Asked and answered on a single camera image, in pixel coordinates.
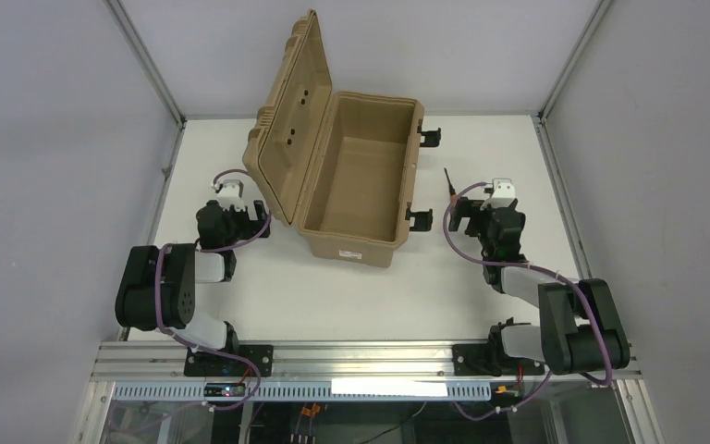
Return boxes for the small electronics board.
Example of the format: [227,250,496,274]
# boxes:
[203,383,248,398]

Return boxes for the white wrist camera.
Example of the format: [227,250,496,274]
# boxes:
[212,179,247,212]
[482,178,517,209]

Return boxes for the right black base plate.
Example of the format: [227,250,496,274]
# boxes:
[451,342,545,376]

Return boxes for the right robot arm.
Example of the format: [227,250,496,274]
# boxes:
[445,197,630,381]

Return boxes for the aluminium mounting rail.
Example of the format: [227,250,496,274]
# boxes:
[90,339,643,384]

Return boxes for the perforated cable tray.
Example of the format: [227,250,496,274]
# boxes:
[114,377,492,402]

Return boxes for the tan plastic storage bin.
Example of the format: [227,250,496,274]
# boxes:
[242,10,424,268]

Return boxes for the black bin latch far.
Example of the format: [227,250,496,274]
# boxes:
[417,121,442,148]

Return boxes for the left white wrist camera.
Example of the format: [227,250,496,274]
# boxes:
[212,179,247,212]

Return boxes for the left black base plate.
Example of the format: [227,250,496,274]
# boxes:
[183,344,275,377]

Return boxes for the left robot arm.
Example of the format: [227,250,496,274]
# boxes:
[114,200,271,354]

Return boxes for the black bin latch near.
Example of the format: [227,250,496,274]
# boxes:
[405,208,434,232]

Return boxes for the black bin latch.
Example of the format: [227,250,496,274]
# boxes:
[417,121,442,148]
[405,208,434,232]

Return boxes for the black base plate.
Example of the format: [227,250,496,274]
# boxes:
[183,344,275,377]
[451,342,545,376]

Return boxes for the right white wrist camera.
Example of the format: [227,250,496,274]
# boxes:
[482,178,517,209]

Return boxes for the orange handled screwdriver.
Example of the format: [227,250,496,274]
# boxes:
[444,167,458,204]

